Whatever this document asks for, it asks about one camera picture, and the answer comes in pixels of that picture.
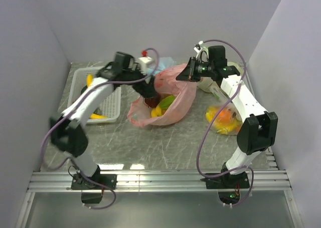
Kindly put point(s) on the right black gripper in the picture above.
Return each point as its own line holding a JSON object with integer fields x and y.
{"x": 189, "y": 72}

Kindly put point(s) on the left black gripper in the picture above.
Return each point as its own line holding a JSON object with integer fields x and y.
{"x": 146, "y": 89}

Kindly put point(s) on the red apple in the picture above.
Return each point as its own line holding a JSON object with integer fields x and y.
{"x": 152, "y": 102}

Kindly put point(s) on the pink plastic bag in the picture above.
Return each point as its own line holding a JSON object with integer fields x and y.
{"x": 165, "y": 84}

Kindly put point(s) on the green starfruit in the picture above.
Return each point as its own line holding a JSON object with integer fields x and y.
{"x": 166, "y": 102}

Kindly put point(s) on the yellow banana bunch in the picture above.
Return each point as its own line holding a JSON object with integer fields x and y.
{"x": 157, "y": 112}

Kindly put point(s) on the green avocado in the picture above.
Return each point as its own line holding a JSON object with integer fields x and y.
{"x": 83, "y": 89}

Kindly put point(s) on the single yellow banana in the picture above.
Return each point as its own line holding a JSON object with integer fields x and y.
{"x": 89, "y": 80}

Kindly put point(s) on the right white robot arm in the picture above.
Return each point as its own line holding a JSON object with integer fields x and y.
{"x": 258, "y": 130}

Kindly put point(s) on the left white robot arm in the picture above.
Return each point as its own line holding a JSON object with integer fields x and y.
{"x": 67, "y": 130}

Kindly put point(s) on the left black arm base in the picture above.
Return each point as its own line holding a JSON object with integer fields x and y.
{"x": 93, "y": 190}

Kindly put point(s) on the blue tied plastic bag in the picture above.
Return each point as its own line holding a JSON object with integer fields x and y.
{"x": 164, "y": 63}

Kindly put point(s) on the clear bag of fruits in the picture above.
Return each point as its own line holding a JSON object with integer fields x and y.
{"x": 228, "y": 121}

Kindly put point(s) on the white plastic basket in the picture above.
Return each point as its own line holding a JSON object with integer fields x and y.
{"x": 109, "y": 107}

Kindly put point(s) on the small yellow mango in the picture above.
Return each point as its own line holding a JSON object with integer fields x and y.
{"x": 96, "y": 116}

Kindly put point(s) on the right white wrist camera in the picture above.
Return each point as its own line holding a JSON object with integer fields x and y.
{"x": 201, "y": 49}

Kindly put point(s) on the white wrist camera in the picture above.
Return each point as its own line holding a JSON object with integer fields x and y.
{"x": 201, "y": 49}
{"x": 145, "y": 63}

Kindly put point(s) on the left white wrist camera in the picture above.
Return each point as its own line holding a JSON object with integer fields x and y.
{"x": 145, "y": 63}

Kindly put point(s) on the aluminium mounting rail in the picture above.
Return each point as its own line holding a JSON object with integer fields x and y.
{"x": 160, "y": 181}

